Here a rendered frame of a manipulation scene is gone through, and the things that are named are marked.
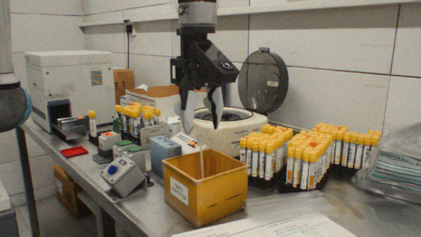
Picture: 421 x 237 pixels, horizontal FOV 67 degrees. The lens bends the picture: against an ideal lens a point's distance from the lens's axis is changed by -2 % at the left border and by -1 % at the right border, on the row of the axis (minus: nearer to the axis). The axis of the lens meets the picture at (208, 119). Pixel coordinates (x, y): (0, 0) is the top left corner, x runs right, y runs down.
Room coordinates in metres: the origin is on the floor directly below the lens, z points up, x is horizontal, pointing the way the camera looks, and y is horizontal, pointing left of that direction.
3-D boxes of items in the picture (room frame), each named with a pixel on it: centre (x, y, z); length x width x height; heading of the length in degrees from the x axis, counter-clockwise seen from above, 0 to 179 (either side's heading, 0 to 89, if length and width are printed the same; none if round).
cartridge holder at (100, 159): (0.91, 0.30, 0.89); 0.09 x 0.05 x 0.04; 130
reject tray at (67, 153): (0.96, 0.43, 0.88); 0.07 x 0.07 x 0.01; 40
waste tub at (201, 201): (0.63, 0.01, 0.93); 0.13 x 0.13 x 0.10; 36
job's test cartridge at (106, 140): (0.91, 0.30, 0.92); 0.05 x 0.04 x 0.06; 130
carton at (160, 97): (1.31, 0.16, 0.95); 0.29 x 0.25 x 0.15; 130
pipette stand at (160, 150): (0.78, 0.11, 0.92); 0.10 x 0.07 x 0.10; 35
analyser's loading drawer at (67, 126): (1.13, 0.52, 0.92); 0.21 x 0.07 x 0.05; 40
